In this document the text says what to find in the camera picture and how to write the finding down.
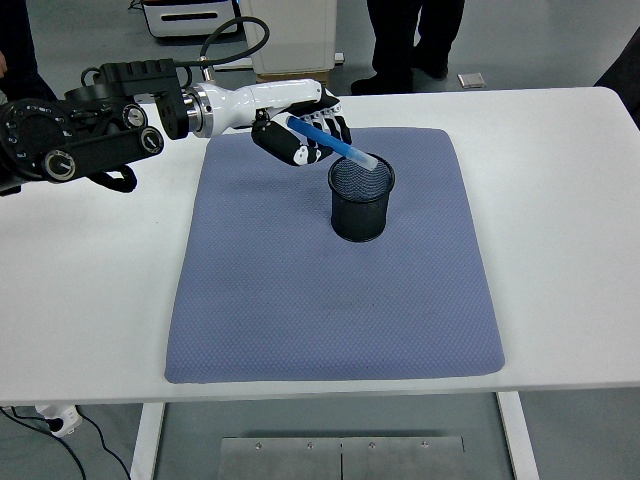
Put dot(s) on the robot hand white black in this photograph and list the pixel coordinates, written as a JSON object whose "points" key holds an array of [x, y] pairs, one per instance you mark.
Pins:
{"points": [[260, 100]]}

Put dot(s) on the blue marker with clear cap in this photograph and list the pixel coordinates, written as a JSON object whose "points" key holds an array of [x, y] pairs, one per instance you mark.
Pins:
{"points": [[320, 137]]}

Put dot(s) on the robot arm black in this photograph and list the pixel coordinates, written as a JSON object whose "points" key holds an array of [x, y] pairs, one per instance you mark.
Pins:
{"points": [[100, 150]]}

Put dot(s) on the black mesh pen holder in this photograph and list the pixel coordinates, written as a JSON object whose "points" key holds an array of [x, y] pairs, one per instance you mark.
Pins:
{"points": [[357, 220]]}

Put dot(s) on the brown cardboard box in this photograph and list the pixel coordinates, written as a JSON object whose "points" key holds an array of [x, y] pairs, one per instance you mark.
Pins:
{"points": [[290, 76]]}

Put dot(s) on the white cabinet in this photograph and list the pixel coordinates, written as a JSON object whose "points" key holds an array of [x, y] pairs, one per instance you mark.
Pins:
{"points": [[300, 35]]}

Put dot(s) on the white base bar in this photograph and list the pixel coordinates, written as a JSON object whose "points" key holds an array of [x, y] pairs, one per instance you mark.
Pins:
{"points": [[340, 57]]}

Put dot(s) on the white box appliance with slot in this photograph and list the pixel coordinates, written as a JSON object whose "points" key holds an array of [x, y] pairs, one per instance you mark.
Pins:
{"points": [[190, 20]]}

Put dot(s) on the person with black shoes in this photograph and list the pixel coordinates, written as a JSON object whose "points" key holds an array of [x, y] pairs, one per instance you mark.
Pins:
{"points": [[395, 45]]}

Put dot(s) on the grey metal floor cover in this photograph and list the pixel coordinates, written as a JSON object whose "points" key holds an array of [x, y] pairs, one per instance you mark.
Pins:
{"points": [[470, 80]]}

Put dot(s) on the blue-grey padded mat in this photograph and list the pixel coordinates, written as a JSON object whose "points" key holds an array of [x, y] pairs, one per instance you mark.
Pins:
{"points": [[325, 310]]}

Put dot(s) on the white table leg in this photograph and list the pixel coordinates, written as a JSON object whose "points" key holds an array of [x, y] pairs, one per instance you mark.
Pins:
{"points": [[147, 440], [517, 440]]}

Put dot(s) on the black bulky object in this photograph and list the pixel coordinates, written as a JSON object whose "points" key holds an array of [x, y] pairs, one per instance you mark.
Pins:
{"points": [[625, 70]]}

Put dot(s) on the white power strip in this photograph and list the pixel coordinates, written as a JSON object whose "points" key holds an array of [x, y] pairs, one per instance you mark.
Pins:
{"points": [[62, 422]]}

